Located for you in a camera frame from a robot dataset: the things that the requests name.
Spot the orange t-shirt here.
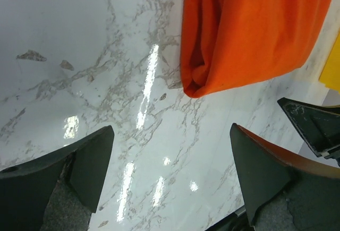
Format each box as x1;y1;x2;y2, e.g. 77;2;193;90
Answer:
180;0;332;98

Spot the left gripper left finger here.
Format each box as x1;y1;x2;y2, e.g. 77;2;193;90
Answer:
1;126;114;230

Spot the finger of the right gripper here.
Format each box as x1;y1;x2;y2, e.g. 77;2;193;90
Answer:
277;98;340;159

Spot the yellow plastic tray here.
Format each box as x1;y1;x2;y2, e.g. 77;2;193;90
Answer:
319;33;339;106

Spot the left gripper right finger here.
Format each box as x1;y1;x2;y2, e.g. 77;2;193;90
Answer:
230;123;339;230

